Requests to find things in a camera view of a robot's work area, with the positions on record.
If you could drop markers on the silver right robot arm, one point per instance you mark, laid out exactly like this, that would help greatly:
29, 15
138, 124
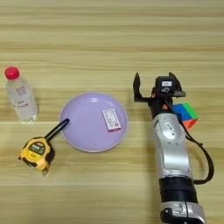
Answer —
172, 145

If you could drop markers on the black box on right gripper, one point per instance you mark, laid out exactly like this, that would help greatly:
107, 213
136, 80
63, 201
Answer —
165, 84

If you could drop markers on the clear bottle with red cap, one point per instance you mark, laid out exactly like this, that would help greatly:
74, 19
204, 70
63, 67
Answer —
22, 96

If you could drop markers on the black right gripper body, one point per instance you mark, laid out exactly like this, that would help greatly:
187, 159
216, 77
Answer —
159, 103

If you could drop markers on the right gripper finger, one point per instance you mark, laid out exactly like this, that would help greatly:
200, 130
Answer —
137, 87
179, 89

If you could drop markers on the small pink white box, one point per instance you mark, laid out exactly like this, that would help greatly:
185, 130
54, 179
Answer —
111, 120

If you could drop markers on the yellow black tape measure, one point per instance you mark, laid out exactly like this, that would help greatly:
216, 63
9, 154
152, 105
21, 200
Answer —
36, 150

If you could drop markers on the colourful puzzle cube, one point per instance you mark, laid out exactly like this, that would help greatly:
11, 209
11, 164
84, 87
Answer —
186, 113

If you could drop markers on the purple round plate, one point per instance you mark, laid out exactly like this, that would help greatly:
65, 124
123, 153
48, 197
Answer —
87, 128

